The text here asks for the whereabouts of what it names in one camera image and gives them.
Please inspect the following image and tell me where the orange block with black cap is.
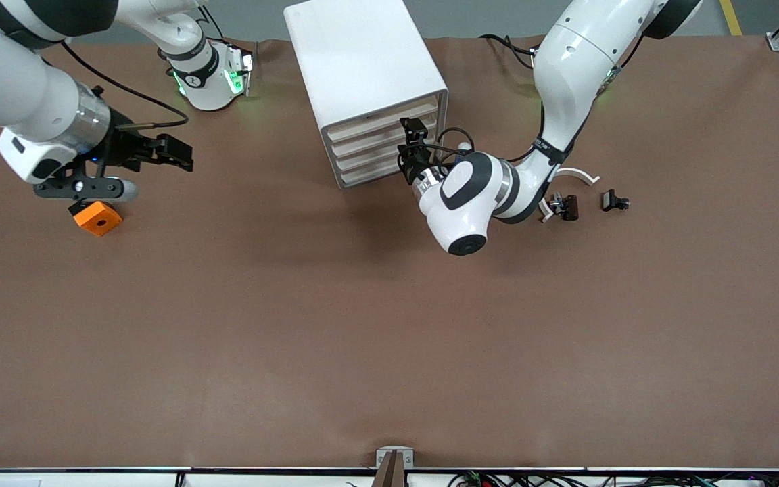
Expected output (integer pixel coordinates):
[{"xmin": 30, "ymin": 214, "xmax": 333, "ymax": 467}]
[{"xmin": 68, "ymin": 200, "xmax": 123, "ymax": 237}]

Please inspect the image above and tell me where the white C-shaped clamp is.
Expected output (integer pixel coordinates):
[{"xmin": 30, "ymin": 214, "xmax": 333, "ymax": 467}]
[{"xmin": 540, "ymin": 167, "xmax": 601, "ymax": 224}]

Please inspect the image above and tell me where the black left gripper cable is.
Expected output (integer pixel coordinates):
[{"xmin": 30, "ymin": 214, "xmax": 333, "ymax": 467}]
[{"xmin": 400, "ymin": 126, "xmax": 476, "ymax": 171}]

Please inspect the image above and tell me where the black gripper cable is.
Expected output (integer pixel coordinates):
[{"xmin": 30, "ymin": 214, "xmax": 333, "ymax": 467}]
[
  {"xmin": 58, "ymin": 41, "xmax": 191, "ymax": 131},
  {"xmin": 400, "ymin": 126, "xmax": 476, "ymax": 171}
]

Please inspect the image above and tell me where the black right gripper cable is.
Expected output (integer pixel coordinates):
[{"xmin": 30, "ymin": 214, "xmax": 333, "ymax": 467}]
[{"xmin": 58, "ymin": 41, "xmax": 191, "ymax": 131}]

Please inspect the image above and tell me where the black left arm base cable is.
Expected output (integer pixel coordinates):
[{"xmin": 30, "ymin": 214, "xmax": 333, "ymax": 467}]
[{"xmin": 479, "ymin": 34, "xmax": 540, "ymax": 68}]

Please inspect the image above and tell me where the black arm base cable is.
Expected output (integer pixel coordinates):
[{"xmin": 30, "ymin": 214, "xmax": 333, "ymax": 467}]
[
  {"xmin": 187, "ymin": 8, "xmax": 227, "ymax": 43},
  {"xmin": 479, "ymin": 34, "xmax": 540, "ymax": 68}
]

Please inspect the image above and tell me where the black right arm base cable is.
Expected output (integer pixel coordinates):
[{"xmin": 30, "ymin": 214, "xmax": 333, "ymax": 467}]
[{"xmin": 187, "ymin": 8, "xmax": 227, "ymax": 43}]

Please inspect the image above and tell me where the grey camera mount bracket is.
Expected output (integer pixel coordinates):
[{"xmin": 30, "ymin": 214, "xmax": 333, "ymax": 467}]
[{"xmin": 371, "ymin": 446, "xmax": 416, "ymax": 487}]

